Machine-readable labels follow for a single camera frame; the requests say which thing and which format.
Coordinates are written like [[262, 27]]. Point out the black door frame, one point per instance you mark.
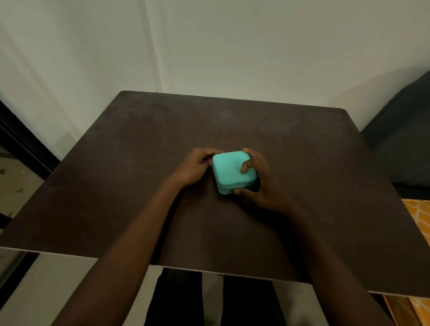
[[27, 141]]

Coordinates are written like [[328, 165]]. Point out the person's left forearm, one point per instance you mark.
[[117, 262]]

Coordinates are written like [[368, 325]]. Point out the person's right forearm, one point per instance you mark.
[[339, 275]]

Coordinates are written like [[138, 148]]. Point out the person's left hand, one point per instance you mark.
[[193, 168]]

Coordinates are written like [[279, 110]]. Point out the person's right leg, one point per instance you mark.
[[250, 302]]

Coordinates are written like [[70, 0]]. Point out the person's right hand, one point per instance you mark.
[[268, 194]]

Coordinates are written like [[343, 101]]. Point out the orange patterned cloth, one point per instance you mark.
[[420, 218]]

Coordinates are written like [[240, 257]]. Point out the teal jewellery box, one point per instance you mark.
[[228, 171]]

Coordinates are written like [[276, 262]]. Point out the person's left leg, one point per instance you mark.
[[178, 299]]

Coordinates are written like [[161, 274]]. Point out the person's leg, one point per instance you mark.
[[178, 299], [250, 302]]

